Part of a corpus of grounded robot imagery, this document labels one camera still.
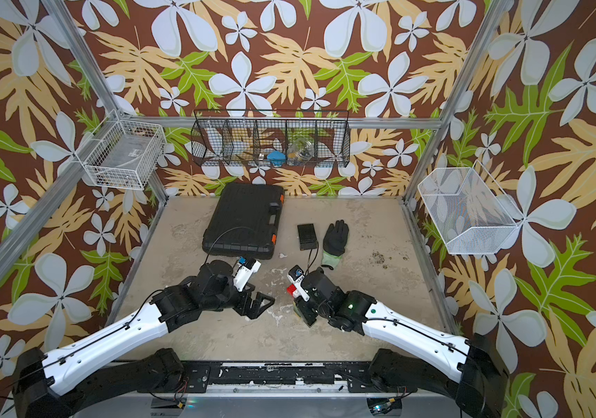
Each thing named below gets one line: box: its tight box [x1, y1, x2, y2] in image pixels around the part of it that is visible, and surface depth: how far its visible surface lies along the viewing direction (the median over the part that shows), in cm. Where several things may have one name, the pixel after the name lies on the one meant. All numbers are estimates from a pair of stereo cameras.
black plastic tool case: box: [202, 182, 285, 260], surface depth 105 cm
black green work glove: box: [320, 219, 350, 271], surface depth 106 cm
